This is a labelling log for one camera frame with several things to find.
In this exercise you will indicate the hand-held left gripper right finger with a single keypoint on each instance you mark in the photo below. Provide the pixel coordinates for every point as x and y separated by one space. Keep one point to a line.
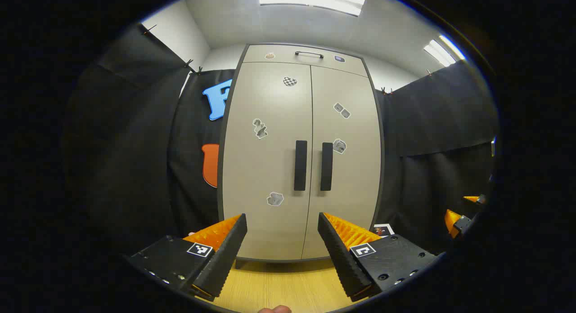
337 254

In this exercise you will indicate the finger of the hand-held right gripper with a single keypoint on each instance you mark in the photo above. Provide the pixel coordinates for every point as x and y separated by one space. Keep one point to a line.
472 198
453 221

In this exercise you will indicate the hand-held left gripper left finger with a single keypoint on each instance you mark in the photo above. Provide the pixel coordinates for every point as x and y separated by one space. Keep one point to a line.
227 254

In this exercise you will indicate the grey shoe cabinet door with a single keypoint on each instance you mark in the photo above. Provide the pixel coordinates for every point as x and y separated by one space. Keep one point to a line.
355 187
261 169

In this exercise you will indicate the grey double-door shoe cabinet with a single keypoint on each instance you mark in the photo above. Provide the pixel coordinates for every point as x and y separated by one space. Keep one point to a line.
281 53

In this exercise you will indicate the small photo card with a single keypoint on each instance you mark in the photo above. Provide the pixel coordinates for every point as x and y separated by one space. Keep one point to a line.
383 230

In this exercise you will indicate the ceiling light panel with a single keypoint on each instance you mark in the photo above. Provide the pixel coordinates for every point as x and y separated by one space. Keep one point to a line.
310 0
443 50

